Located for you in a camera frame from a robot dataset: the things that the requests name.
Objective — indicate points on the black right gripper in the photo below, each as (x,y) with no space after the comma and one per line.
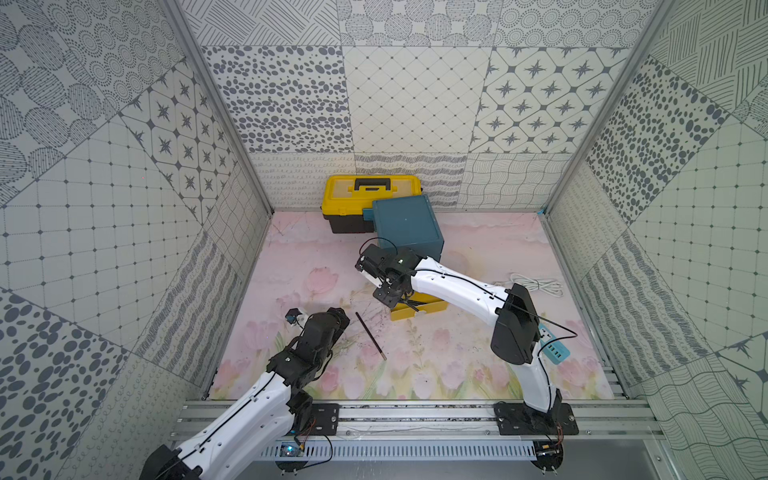
(386,298)

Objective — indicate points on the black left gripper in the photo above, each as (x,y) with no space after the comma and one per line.
(335,318)

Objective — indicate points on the black pencil cluster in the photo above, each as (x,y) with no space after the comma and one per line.
(405,304)
(370,335)

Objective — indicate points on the yellow bottom drawer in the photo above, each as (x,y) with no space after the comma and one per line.
(430,304)

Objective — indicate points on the teal drawer cabinet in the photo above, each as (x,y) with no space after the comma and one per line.
(408,222)

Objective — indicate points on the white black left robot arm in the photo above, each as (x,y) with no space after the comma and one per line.
(276,406)

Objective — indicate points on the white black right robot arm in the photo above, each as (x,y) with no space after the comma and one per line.
(516,337)

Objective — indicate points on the yellow black toolbox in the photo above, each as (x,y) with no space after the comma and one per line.
(348,199)

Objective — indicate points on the teal power strip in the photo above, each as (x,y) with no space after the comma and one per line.
(552,347)

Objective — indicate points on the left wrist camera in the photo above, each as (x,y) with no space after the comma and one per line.
(296,317)

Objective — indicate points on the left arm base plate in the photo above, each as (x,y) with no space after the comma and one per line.
(322,419)

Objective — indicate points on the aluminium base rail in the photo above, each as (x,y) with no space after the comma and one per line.
(596,419)

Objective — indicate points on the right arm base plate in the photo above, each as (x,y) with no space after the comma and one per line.
(518,419)

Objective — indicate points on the white slotted cable duct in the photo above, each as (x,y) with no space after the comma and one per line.
(401,451)

